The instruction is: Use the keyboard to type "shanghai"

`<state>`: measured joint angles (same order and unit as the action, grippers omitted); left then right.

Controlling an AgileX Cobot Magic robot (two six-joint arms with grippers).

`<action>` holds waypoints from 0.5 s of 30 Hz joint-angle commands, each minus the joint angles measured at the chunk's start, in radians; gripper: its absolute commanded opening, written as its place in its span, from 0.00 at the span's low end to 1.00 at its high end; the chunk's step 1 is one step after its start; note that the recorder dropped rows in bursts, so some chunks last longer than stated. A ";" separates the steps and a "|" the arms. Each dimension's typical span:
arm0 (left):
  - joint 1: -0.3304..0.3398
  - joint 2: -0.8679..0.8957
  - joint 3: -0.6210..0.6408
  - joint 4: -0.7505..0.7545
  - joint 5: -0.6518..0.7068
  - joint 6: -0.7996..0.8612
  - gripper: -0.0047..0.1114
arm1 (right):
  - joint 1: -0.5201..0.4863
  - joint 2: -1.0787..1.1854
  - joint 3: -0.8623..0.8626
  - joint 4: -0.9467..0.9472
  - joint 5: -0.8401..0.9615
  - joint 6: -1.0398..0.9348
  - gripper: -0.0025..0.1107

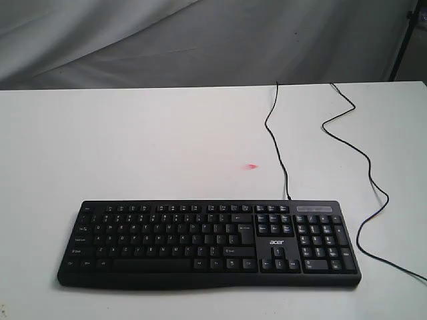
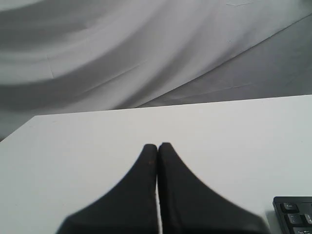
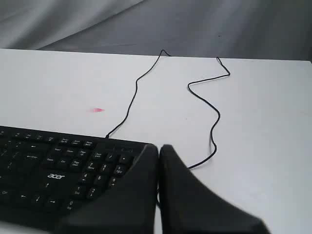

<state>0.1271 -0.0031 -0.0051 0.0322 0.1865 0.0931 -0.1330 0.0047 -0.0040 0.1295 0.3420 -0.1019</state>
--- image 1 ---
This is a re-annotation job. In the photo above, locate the black acer keyboard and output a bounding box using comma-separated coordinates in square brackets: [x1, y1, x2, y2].
[57, 200, 362, 290]

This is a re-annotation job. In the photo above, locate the grey backdrop cloth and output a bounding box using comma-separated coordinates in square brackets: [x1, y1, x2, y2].
[1, 1, 418, 89]

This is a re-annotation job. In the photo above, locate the black tripod stand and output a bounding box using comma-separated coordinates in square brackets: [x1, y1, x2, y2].
[388, 0, 422, 82]

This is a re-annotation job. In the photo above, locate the black keyboard cable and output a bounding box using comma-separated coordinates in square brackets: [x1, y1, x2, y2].
[265, 81, 427, 281]

